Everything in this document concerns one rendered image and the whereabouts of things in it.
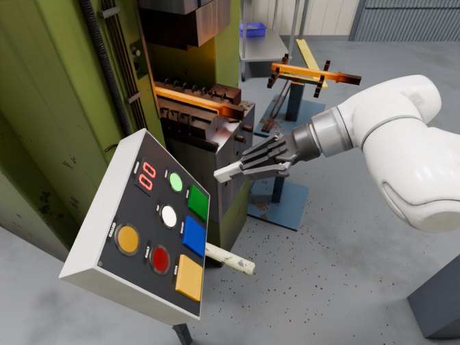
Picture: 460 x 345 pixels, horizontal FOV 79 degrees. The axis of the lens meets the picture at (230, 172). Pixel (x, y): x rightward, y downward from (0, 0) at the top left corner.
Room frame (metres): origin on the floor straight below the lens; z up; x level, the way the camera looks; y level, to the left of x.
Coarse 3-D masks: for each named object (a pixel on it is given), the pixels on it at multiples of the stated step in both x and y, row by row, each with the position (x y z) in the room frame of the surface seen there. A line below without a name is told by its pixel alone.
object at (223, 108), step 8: (160, 88) 1.05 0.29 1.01; (168, 96) 1.00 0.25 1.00; (176, 96) 0.99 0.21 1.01; (184, 96) 0.99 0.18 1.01; (192, 96) 0.99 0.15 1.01; (200, 104) 0.94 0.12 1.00; (208, 104) 0.93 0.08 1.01; (216, 104) 0.93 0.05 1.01; (224, 104) 0.91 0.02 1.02; (232, 104) 0.91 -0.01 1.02; (224, 112) 0.90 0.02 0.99; (232, 112) 0.89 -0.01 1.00; (240, 112) 0.87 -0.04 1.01; (240, 120) 0.87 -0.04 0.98
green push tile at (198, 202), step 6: (192, 186) 0.48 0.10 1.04; (192, 192) 0.46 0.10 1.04; (198, 192) 0.48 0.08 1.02; (192, 198) 0.44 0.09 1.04; (198, 198) 0.46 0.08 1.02; (204, 198) 0.48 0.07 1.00; (192, 204) 0.43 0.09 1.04; (198, 204) 0.44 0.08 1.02; (204, 204) 0.46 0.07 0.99; (192, 210) 0.41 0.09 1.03; (198, 210) 0.42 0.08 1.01; (204, 210) 0.44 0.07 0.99; (198, 216) 0.41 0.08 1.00; (204, 216) 0.42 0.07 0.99
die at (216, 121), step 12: (156, 84) 1.11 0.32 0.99; (168, 84) 1.11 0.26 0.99; (204, 96) 1.01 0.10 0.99; (168, 108) 0.93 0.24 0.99; (180, 108) 0.93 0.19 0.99; (192, 108) 0.93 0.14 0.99; (204, 108) 0.92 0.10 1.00; (180, 120) 0.86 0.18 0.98; (204, 120) 0.86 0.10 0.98; (216, 120) 0.88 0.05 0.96; (192, 132) 0.83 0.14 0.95; (204, 132) 0.81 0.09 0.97
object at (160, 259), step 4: (156, 248) 0.27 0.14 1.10; (160, 248) 0.27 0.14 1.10; (156, 252) 0.26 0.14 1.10; (160, 252) 0.26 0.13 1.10; (164, 252) 0.27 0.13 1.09; (156, 256) 0.25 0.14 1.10; (160, 256) 0.26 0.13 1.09; (164, 256) 0.26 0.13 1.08; (156, 260) 0.24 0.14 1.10; (160, 260) 0.25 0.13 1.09; (164, 260) 0.25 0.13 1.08; (156, 264) 0.24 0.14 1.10; (160, 264) 0.24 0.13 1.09; (164, 264) 0.25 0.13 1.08; (156, 268) 0.23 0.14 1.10; (160, 268) 0.23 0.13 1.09; (164, 268) 0.24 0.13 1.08
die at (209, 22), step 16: (224, 0) 0.95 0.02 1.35; (144, 16) 0.88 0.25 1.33; (160, 16) 0.85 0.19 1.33; (176, 16) 0.83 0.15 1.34; (192, 16) 0.81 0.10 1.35; (208, 16) 0.86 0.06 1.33; (224, 16) 0.95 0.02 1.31; (144, 32) 0.88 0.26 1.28; (160, 32) 0.86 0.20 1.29; (176, 32) 0.83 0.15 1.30; (192, 32) 0.81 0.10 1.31; (208, 32) 0.86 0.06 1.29
